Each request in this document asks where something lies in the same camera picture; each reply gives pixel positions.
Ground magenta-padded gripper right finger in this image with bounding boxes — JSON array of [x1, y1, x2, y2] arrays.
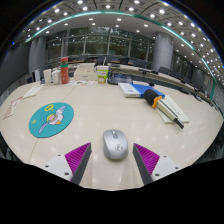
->
[[132, 143, 183, 186]]

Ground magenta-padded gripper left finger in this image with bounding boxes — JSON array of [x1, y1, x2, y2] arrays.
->
[[42, 142, 92, 186]]

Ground silver computer mouse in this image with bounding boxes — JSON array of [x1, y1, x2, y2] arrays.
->
[[102, 128, 129, 161]]

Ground round teal cartoon mouse pad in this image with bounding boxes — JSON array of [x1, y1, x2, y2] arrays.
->
[[28, 101, 75, 139]]

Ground white booklet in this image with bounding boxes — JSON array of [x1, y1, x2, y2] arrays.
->
[[156, 94, 190, 125]]

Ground blue and white book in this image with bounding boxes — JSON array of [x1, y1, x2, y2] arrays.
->
[[117, 82, 166, 99]]

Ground colourful printed flyer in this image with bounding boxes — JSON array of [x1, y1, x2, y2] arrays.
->
[[68, 79, 98, 87]]

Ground white paper document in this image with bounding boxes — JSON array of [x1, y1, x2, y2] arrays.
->
[[22, 84, 45, 99]]

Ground white lidded mug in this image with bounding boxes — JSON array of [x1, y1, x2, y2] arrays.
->
[[51, 69, 62, 85]]

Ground dark grey bag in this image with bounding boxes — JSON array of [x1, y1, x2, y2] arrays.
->
[[107, 72, 134, 86]]

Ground beige cardboard box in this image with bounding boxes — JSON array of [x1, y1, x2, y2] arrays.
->
[[73, 64, 98, 82]]

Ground long curved conference desk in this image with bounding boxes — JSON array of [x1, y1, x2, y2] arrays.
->
[[109, 63, 214, 101]]

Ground red bottle with green band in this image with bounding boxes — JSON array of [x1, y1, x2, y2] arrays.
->
[[59, 56, 70, 85]]

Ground tall white cup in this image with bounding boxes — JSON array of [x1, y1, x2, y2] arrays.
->
[[43, 68, 53, 86]]

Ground paper cup with green print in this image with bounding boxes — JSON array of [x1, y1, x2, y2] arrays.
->
[[96, 65, 110, 84]]

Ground dark office chairs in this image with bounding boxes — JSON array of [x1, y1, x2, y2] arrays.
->
[[94, 54, 214, 101]]

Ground white leaning board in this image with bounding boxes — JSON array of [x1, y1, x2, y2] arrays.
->
[[33, 68, 42, 83]]

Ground ceiling lights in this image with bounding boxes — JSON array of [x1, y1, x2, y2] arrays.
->
[[23, 0, 224, 78]]

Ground black tool with orange ring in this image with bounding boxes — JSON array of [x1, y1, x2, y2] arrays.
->
[[143, 88, 185, 130]]

